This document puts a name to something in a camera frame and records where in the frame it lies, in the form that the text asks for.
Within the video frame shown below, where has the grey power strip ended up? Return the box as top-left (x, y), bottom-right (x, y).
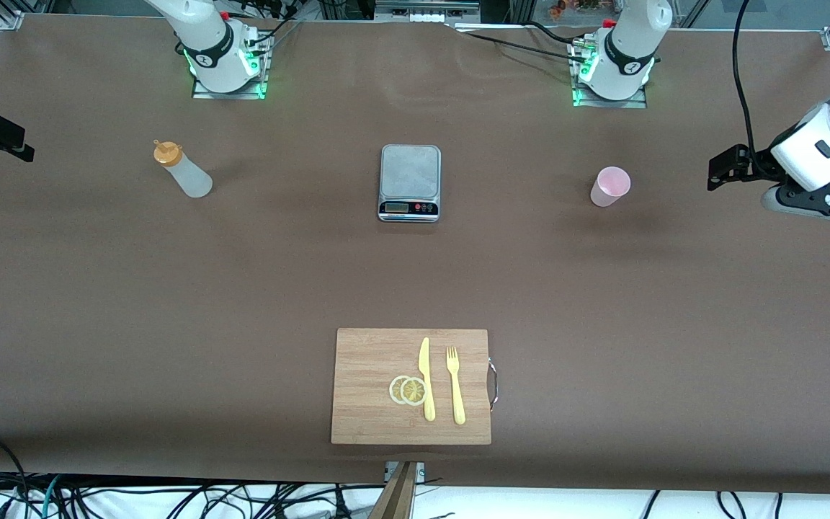
top-left (374, 0), bottom-right (482, 24)

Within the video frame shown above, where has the yellow plastic knife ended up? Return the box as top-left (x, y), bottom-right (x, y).
top-left (419, 337), bottom-right (436, 422)

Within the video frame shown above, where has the black cable on table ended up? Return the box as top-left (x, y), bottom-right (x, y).
top-left (451, 20), bottom-right (589, 62)

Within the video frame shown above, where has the silver digital kitchen scale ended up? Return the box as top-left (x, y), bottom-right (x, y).
top-left (378, 144), bottom-right (442, 223)

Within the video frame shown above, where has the bamboo cutting board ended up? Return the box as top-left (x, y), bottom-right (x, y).
top-left (331, 328), bottom-right (492, 445)

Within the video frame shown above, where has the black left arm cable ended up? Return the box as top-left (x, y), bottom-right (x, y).
top-left (732, 0), bottom-right (765, 170)

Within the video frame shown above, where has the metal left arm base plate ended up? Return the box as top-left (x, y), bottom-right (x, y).
top-left (570, 40), bottom-right (648, 109)

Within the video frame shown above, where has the pink plastic cup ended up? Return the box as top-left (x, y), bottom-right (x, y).
top-left (590, 166), bottom-right (632, 208)

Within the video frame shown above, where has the teal floor cable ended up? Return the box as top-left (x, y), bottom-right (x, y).
top-left (19, 474), bottom-right (63, 519)

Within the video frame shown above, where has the yellow plastic fork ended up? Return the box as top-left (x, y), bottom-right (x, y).
top-left (446, 346), bottom-right (466, 425)

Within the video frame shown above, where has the black base cable bundle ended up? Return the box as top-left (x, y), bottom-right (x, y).
top-left (238, 0), bottom-right (304, 55)

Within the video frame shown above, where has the metal stand bracket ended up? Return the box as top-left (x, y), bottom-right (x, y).
top-left (385, 461), bottom-right (427, 482)

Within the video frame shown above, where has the translucent sauce bottle orange cap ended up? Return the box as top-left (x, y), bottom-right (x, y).
top-left (153, 139), bottom-right (213, 199)

